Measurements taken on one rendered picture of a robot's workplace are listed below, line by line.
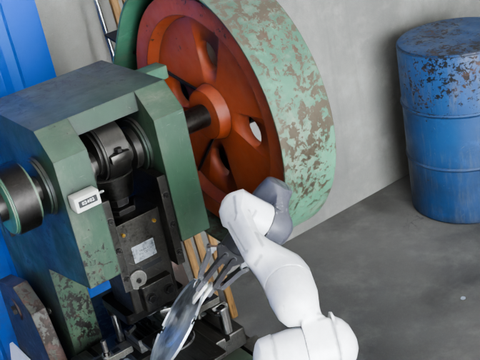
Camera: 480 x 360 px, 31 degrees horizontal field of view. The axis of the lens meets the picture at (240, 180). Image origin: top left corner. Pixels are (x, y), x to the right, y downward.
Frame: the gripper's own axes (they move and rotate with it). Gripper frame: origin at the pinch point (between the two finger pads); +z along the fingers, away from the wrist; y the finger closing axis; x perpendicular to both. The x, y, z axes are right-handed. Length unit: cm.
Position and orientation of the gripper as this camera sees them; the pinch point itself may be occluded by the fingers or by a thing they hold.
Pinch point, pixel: (202, 293)
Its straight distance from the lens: 231.9
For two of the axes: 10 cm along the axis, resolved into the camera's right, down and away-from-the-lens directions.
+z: -5.3, 7.6, 3.8
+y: -8.5, -4.7, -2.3
